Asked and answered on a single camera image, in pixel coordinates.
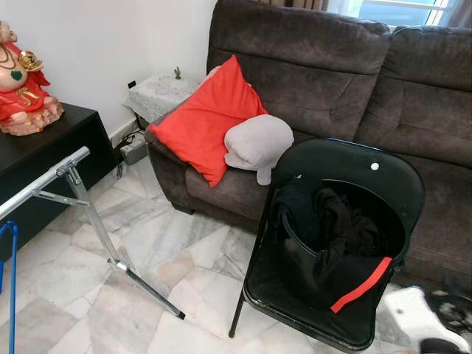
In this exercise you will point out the blue plastic hanger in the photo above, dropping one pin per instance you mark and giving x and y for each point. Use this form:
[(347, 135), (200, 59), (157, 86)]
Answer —
[(12, 295)]

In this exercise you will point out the black folding chair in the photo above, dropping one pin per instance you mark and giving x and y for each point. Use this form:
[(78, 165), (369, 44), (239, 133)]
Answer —
[(346, 158)]

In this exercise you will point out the dark navy garment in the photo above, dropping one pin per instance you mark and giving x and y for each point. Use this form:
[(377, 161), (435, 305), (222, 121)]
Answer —
[(299, 210)]

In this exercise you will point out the bright window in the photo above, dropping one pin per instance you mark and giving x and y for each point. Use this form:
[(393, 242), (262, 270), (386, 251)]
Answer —
[(398, 11)]

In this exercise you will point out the dark brown fabric sofa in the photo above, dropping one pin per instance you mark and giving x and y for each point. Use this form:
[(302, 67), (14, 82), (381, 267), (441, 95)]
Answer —
[(317, 81)]

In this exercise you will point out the grey plush cushion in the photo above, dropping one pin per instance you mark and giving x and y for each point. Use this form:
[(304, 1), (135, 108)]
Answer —
[(258, 140)]

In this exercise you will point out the red square cushion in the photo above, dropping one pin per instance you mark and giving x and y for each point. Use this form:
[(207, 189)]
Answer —
[(203, 122)]

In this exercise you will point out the small brass figurine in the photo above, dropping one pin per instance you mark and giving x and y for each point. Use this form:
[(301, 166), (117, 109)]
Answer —
[(177, 74)]

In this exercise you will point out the side table with lace cloth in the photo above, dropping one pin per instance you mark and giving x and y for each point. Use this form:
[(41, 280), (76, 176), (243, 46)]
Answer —
[(158, 94)]

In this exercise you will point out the grey power strip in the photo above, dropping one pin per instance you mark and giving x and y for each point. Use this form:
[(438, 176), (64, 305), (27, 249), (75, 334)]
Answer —
[(133, 151)]

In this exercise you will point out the silver metal clothes rack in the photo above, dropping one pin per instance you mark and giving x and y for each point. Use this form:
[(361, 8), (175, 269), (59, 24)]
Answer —
[(44, 181)]

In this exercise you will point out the black TV console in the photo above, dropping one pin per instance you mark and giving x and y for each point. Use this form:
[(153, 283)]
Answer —
[(37, 155)]

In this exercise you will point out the red laughing Buddha statue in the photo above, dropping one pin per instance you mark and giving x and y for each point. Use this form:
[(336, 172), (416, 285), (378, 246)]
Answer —
[(22, 103)]

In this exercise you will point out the black wall plug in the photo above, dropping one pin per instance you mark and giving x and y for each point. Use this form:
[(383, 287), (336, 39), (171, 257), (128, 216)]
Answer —
[(132, 84)]

